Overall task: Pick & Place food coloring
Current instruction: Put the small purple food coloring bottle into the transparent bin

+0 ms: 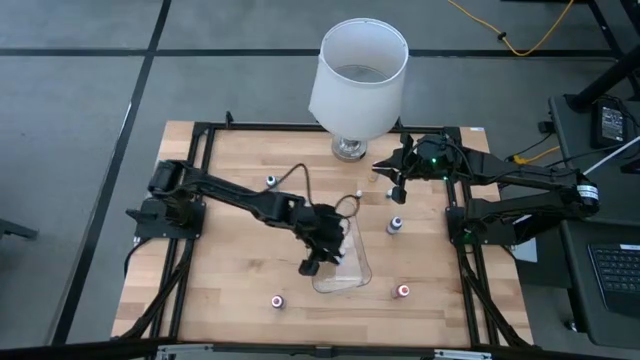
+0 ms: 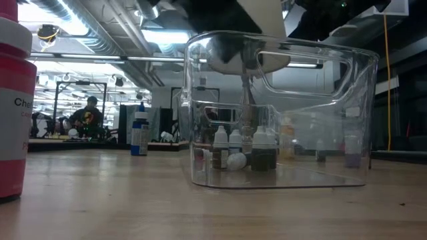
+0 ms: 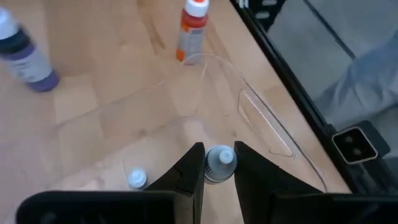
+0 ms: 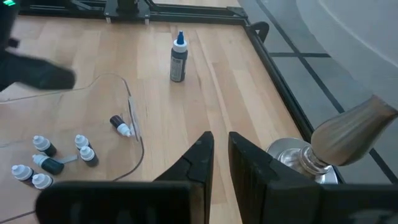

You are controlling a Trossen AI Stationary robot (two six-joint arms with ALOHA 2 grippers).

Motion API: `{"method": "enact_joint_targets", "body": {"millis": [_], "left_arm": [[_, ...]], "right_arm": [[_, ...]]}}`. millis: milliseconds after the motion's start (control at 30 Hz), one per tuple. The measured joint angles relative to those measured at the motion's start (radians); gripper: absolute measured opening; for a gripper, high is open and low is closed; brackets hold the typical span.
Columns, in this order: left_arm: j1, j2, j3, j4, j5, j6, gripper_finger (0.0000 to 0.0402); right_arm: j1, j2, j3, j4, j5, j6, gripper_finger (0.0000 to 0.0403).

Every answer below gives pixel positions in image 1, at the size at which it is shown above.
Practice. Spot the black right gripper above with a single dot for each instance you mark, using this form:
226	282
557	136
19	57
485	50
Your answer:
415	165

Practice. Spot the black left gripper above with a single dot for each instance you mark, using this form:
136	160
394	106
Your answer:
325	232

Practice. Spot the clear plastic bin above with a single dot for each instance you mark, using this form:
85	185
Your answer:
350	277

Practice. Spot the violet food coloring bottle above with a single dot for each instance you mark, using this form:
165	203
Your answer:
395	225

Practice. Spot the blue food coloring bottle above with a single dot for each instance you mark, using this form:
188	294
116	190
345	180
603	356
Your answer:
270	180

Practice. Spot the red food coloring bottle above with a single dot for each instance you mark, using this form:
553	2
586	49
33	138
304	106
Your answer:
403	290
277	301

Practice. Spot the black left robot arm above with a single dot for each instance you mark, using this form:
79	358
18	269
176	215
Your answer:
235	192

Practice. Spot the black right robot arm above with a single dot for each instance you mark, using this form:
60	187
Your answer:
525	205

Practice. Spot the white shade table lamp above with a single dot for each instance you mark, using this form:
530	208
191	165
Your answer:
357	110

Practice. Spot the yellow power plug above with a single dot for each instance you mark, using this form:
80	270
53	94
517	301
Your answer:
520	161

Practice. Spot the white paper sheet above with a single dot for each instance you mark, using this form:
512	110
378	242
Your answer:
527	253

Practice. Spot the black power adapter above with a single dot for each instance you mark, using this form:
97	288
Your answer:
611	124

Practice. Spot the black metal stand beam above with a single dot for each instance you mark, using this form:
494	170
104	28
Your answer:
605	80

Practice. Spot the dark grey side table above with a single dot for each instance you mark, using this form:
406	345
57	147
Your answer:
625	200

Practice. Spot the black laptop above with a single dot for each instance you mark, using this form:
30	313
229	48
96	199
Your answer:
617	275

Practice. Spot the black stand foot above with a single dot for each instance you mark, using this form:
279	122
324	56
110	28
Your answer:
15	229

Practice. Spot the black wall plug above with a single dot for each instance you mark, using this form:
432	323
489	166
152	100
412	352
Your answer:
545	127

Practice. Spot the silver metal bracket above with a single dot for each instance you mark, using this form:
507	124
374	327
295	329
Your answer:
185	349
462	354

